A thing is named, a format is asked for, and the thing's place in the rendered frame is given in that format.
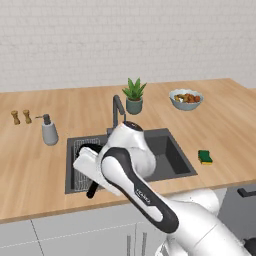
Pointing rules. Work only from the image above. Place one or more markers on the wooden shaker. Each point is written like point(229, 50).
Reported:
point(15, 117)
point(27, 116)

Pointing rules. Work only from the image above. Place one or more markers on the pale blue bowl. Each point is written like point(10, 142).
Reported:
point(186, 105)

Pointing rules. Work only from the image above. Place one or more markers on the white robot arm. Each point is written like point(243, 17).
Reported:
point(196, 230)

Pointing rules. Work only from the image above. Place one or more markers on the dark grey sink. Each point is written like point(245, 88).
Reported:
point(170, 156)

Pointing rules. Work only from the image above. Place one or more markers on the pale grey cupboard door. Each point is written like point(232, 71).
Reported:
point(148, 238)
point(86, 233)
point(15, 238)

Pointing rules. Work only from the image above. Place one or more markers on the black pan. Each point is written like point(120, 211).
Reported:
point(92, 190)

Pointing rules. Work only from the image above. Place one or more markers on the orange and yellow food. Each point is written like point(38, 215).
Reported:
point(188, 98)

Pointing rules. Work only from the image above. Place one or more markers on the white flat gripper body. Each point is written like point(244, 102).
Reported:
point(87, 163)

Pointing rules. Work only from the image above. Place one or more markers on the green plant in grey pot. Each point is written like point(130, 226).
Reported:
point(134, 100)

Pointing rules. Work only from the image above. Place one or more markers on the dark grey tap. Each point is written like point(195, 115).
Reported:
point(115, 106)

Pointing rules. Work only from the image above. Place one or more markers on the grey soap dispenser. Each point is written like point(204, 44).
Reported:
point(50, 133)

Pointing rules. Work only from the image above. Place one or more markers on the grey dishwasher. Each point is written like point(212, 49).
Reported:
point(238, 216)

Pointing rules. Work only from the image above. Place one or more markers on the green and yellow sponge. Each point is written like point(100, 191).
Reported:
point(205, 156)

